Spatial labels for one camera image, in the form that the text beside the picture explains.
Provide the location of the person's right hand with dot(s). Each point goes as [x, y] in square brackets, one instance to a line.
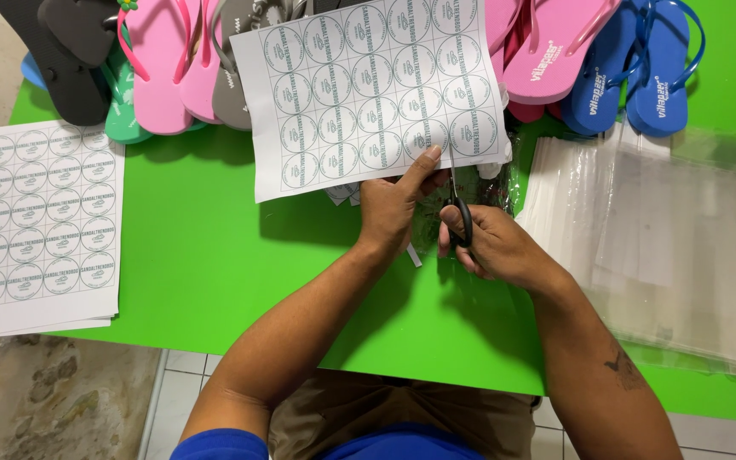
[508, 252]

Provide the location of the person's left hand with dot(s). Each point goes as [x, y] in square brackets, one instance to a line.
[387, 214]

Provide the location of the white round sticker sheet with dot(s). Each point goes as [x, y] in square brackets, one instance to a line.
[368, 96]

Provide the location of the white paper strip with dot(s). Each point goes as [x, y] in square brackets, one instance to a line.
[413, 254]

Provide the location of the white paper scraps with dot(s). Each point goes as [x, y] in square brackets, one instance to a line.
[342, 193]

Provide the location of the clear bag with cut stickers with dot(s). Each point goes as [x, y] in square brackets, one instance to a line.
[492, 188]

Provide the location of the dark pink flip-flop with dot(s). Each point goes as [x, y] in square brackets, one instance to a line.
[526, 112]

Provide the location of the stack of clear plastic bags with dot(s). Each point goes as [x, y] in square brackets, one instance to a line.
[662, 249]

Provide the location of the person's khaki trousers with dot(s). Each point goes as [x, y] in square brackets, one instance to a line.
[406, 402]

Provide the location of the person's blue shirt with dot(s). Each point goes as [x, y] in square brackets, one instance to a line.
[400, 444]

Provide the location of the teal green flip-flop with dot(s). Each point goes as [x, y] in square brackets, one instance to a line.
[122, 108]

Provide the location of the stack of white sticker sheets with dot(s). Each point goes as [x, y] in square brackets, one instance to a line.
[39, 223]

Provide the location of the dark grey flip-flop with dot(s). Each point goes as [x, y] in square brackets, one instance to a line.
[84, 29]

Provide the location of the black flip-flop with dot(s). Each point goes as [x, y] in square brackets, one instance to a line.
[55, 76]

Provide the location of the light blue flip-flop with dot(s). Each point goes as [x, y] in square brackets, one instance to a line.
[32, 71]

